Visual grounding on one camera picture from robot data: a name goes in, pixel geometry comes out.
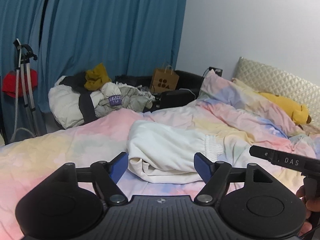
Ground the white hooded sweatshirt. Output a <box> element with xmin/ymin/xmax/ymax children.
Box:
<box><xmin>127</xmin><ymin>120</ymin><xmax>223</xmax><ymax>184</ymax></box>

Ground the person right hand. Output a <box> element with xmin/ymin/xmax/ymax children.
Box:
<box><xmin>296</xmin><ymin>186</ymin><xmax>320</xmax><ymax>236</ymax></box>

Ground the yellow plush toy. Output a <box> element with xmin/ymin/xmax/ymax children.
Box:
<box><xmin>259</xmin><ymin>92</ymin><xmax>312</xmax><ymax>125</ymax></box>

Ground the grey crumpled garment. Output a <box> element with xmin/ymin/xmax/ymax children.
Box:
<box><xmin>95</xmin><ymin>82</ymin><xmax>156</xmax><ymax>118</ymax></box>

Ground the mustard yellow garment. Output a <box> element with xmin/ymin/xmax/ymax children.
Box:
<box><xmin>84</xmin><ymin>63</ymin><xmax>112</xmax><ymax>91</ymax></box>

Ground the black bedside sofa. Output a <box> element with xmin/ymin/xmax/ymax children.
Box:
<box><xmin>113</xmin><ymin>67</ymin><xmax>223</xmax><ymax>111</ymax></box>

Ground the black garment on pile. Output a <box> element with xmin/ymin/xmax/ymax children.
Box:
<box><xmin>60</xmin><ymin>72</ymin><xmax>87</xmax><ymax>93</ymax></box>

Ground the cream quilted headboard cushion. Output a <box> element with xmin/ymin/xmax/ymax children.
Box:
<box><xmin>234</xmin><ymin>57</ymin><xmax>319</xmax><ymax>129</ymax></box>

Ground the brown paper shopping bag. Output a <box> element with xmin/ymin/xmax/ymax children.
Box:
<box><xmin>150</xmin><ymin>65</ymin><xmax>179</xmax><ymax>93</ymax></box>

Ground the red garment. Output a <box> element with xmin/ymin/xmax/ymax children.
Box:
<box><xmin>2</xmin><ymin>68</ymin><xmax>38</xmax><ymax>99</ymax></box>

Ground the blue curtain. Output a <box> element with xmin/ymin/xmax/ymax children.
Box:
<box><xmin>1</xmin><ymin>0</ymin><xmax>187</xmax><ymax>135</ymax></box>

